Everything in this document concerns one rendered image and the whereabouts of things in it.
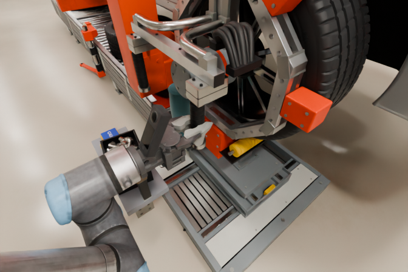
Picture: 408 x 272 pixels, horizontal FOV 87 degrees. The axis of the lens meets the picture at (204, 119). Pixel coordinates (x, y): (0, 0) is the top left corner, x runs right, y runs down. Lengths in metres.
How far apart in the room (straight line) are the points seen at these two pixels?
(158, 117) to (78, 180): 0.19
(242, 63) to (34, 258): 0.48
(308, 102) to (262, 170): 0.71
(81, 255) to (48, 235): 1.08
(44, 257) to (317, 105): 0.59
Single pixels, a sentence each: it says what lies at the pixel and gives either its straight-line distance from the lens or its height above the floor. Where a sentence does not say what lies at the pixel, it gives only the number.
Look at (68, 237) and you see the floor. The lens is 1.46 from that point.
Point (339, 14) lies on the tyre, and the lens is 0.66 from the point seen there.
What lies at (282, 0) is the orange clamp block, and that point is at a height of 1.09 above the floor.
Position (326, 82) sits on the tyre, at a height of 0.91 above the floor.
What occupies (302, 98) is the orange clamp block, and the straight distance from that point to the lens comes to 0.60.
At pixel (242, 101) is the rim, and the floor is 0.68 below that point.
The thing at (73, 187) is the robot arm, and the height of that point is 0.85.
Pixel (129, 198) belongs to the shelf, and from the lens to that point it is 0.90.
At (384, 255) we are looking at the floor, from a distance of 1.54.
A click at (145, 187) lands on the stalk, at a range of 0.82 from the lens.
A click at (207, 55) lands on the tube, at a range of 0.47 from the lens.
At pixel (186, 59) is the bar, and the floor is 0.98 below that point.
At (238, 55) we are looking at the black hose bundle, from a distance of 0.50.
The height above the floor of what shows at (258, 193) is 0.15.
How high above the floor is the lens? 1.21
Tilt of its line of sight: 42 degrees down
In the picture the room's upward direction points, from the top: straight up
